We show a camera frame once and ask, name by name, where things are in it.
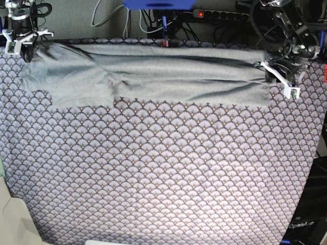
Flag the black power strip red switch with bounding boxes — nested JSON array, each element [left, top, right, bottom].
[[192, 9, 249, 22]]

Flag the patterned fan-print tablecloth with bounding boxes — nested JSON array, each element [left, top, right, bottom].
[[1, 53, 326, 244]]

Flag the grey T-shirt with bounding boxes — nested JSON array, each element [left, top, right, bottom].
[[19, 43, 271, 109]]

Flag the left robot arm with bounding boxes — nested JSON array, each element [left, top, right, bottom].
[[249, 1, 320, 87]]

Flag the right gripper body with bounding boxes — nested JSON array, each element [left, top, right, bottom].
[[11, 24, 38, 47]]

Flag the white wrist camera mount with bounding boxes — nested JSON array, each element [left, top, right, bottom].
[[2, 29, 54, 55], [254, 61, 300, 99]]

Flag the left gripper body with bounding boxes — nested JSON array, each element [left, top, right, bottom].
[[266, 52, 310, 84]]

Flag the black OpenArm box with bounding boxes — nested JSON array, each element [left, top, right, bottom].
[[281, 157, 326, 244]]

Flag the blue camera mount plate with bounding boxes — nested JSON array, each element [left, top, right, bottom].
[[123, 0, 195, 10]]

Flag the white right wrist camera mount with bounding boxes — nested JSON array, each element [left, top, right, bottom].
[[2, 29, 54, 55]]

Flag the red black table clamp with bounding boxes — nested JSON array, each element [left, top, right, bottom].
[[162, 16, 170, 47]]

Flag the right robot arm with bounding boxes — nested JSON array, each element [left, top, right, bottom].
[[1, 1, 54, 63]]

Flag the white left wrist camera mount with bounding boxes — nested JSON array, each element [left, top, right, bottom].
[[254, 61, 300, 99]]

